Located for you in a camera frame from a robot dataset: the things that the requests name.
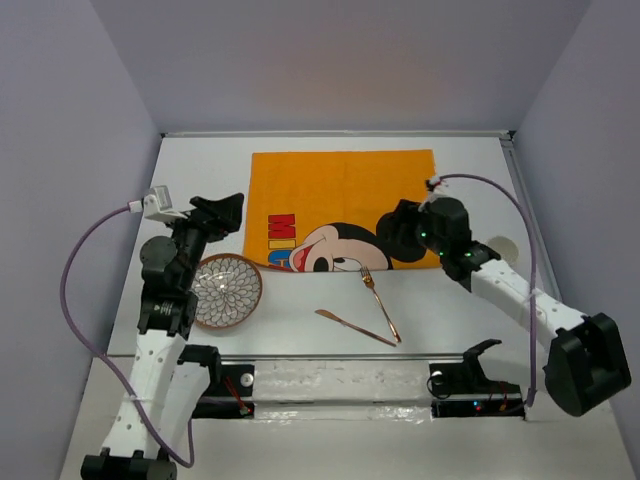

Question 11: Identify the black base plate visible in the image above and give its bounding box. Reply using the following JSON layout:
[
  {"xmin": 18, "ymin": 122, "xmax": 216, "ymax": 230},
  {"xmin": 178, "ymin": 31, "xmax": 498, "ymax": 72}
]
[
  {"xmin": 192, "ymin": 363, "xmax": 255, "ymax": 420},
  {"xmin": 426, "ymin": 339, "xmax": 526, "ymax": 419}
]

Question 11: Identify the floral patterned ceramic plate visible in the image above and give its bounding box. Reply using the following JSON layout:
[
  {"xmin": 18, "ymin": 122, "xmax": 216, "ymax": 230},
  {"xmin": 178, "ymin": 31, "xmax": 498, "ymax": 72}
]
[{"xmin": 192, "ymin": 253, "xmax": 263, "ymax": 330}]

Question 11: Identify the copper fork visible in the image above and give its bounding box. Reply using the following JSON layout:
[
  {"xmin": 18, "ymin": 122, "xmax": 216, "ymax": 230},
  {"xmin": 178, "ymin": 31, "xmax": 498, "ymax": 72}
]
[{"xmin": 360, "ymin": 266, "xmax": 402, "ymax": 343}]

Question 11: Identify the orange cartoon mouse cloth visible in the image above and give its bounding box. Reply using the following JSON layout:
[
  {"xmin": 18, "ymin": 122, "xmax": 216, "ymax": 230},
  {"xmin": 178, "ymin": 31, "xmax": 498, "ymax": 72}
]
[{"xmin": 243, "ymin": 149, "xmax": 440, "ymax": 273}]

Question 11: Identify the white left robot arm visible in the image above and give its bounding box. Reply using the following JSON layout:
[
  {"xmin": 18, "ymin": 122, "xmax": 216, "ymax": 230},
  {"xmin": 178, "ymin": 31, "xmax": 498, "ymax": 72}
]
[{"xmin": 80, "ymin": 186, "xmax": 244, "ymax": 479}]

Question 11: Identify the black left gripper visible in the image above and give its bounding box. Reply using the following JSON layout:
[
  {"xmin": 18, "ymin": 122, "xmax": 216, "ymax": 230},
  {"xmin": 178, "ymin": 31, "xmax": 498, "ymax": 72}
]
[{"xmin": 159, "ymin": 193, "xmax": 242, "ymax": 290}]

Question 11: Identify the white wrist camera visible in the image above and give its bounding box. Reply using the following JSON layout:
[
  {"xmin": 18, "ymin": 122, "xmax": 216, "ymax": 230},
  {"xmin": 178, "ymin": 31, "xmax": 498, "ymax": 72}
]
[
  {"xmin": 128, "ymin": 185, "xmax": 186, "ymax": 225},
  {"xmin": 423, "ymin": 175, "xmax": 447, "ymax": 205}
]

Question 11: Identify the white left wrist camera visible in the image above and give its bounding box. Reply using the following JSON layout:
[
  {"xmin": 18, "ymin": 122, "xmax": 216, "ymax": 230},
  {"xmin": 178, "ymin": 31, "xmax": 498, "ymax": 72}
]
[{"xmin": 128, "ymin": 185, "xmax": 186, "ymax": 225}]

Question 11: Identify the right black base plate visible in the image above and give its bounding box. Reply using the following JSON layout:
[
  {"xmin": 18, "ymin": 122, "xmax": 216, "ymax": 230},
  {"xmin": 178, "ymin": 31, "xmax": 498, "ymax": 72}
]
[{"xmin": 426, "ymin": 339, "xmax": 526, "ymax": 419}]

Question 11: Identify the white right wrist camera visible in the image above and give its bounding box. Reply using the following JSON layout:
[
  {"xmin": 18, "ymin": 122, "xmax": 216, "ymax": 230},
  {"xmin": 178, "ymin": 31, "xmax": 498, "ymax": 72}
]
[{"xmin": 423, "ymin": 175, "xmax": 447, "ymax": 205}]

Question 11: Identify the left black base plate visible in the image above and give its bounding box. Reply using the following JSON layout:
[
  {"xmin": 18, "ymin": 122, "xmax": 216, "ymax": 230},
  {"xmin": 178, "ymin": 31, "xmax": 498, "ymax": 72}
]
[{"xmin": 192, "ymin": 363, "xmax": 255, "ymax": 420}]

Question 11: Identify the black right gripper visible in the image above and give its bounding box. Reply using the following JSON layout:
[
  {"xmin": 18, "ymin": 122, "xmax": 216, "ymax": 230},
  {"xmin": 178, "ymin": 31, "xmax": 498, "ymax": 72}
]
[{"xmin": 378, "ymin": 198, "xmax": 450, "ymax": 256}]

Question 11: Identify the copper knife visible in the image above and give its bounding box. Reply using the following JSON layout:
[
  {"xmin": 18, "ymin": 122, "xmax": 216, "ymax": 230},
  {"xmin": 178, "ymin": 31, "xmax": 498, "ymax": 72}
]
[{"xmin": 314, "ymin": 309, "xmax": 396, "ymax": 347}]

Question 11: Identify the white cup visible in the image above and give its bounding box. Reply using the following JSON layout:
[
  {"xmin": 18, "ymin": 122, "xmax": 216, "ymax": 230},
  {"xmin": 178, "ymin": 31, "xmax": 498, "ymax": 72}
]
[{"xmin": 486, "ymin": 236, "xmax": 520, "ymax": 265}]

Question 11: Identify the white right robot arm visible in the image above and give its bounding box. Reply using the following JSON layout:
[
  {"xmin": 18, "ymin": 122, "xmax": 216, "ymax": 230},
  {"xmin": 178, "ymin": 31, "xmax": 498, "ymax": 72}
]
[{"xmin": 376, "ymin": 196, "xmax": 632, "ymax": 417}]

